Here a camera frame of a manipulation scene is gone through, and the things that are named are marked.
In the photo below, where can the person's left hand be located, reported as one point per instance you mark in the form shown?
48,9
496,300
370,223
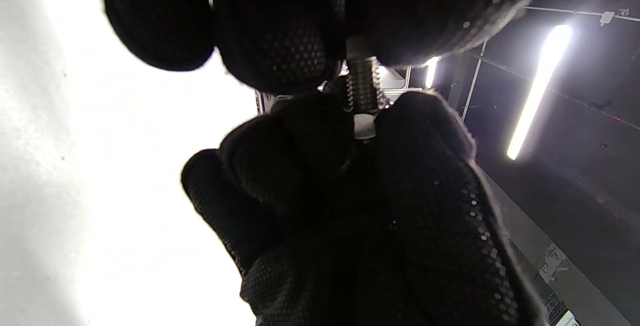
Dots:
280,20

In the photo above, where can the person's right hand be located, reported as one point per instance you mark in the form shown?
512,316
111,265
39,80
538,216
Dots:
430,226

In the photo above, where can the silver threaded screw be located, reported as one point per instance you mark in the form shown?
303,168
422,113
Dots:
362,85

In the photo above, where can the silver hex nut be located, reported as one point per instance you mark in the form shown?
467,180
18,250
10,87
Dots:
365,126

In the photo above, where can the long ceiling light strip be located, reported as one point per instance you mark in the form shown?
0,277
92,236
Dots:
431,71
537,90

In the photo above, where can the grey metal ceiling bracket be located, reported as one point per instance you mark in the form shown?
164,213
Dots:
553,263

